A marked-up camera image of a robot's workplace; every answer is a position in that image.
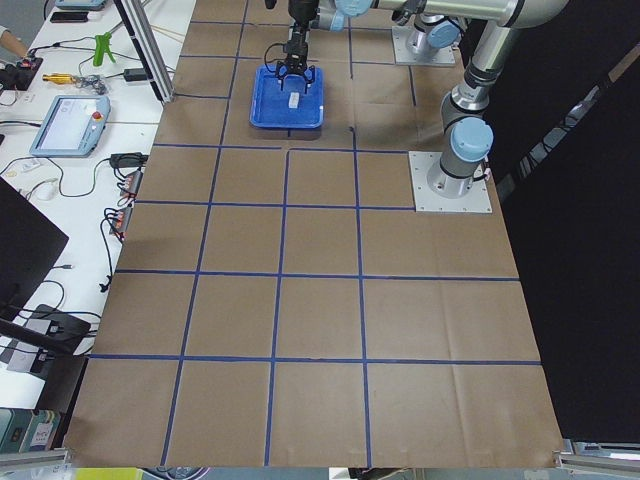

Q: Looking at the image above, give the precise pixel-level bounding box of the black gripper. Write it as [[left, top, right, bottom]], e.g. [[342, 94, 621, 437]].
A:
[[274, 24, 315, 94]]

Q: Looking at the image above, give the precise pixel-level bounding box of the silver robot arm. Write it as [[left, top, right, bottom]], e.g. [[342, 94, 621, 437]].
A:
[[266, 1, 464, 88], [371, 0, 567, 199]]

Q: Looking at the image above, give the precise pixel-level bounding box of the blue plastic tray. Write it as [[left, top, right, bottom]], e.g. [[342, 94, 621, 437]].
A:
[[249, 66, 324, 130]]

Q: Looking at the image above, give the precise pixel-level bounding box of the black power adapter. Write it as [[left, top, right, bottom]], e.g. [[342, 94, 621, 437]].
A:
[[123, 68, 149, 83]]

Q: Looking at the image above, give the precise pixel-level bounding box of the teach pendant tablet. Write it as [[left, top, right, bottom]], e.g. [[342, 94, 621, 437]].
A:
[[29, 95, 111, 158]]

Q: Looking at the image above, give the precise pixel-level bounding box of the yellow screwdriver tool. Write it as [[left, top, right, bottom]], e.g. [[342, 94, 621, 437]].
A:
[[42, 73, 78, 85]]

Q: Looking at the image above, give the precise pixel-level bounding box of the white computer mouse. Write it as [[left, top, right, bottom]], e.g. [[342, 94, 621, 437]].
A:
[[35, 182, 57, 201]]

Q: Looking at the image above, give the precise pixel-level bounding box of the black monitor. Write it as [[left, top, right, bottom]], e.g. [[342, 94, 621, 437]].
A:
[[0, 180, 69, 321]]

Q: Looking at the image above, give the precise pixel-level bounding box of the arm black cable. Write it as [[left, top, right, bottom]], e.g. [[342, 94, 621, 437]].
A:
[[263, 42, 289, 71]]

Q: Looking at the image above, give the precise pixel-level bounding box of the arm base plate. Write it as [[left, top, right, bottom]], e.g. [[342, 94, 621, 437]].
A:
[[408, 151, 493, 214], [392, 23, 459, 67]]

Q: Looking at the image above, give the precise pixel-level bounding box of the aluminium frame post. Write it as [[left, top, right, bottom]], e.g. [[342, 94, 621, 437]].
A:
[[114, 0, 174, 105]]

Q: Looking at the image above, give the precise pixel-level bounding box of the green handled reacher grabber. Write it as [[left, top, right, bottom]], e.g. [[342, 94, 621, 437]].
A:
[[92, 32, 116, 67]]

